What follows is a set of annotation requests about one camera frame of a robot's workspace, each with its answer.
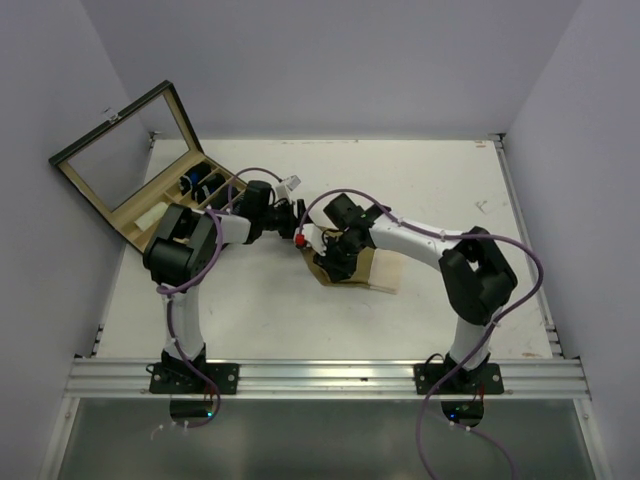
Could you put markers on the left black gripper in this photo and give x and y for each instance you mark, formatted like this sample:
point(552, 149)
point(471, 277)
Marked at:
point(292, 220)

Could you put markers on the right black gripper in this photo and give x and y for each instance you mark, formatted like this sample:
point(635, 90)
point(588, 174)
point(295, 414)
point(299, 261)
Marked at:
point(335, 268)

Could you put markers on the olive tan underwear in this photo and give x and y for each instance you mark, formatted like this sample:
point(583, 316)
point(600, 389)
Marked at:
point(377, 269)

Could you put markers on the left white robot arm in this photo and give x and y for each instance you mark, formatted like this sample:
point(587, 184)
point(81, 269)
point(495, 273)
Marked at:
point(184, 248)

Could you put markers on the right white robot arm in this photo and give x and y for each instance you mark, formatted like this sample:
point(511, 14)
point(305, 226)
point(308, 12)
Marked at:
point(477, 277)

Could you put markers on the black white rolled underwear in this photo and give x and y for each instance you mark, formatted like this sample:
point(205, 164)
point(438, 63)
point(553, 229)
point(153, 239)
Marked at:
point(207, 187)

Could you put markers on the black blue rolled underwear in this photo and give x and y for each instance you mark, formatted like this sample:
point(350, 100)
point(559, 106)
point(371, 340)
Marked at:
point(192, 177)

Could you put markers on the white rolled cloth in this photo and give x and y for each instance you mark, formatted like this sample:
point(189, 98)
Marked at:
point(146, 220)

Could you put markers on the black compartment storage box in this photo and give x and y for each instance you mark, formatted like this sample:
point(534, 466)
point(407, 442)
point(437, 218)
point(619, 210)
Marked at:
point(133, 160)

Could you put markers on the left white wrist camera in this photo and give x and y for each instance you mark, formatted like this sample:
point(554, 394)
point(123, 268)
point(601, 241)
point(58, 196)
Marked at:
point(286, 186)

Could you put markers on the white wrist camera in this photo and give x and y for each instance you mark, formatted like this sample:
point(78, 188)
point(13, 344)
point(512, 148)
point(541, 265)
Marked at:
point(286, 186)
point(311, 236)

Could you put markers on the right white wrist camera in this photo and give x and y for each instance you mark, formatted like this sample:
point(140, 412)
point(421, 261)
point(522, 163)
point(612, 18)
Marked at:
point(311, 236)

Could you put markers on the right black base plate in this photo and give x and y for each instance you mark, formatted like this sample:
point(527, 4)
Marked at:
point(484, 379)

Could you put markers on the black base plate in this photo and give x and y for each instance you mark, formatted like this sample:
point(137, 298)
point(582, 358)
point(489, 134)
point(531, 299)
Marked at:
point(484, 379)
point(165, 381)

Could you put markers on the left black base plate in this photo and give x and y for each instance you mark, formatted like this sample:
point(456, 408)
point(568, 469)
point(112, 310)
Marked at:
point(165, 381)

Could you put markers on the aluminium front rail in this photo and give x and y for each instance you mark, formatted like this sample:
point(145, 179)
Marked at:
point(545, 379)

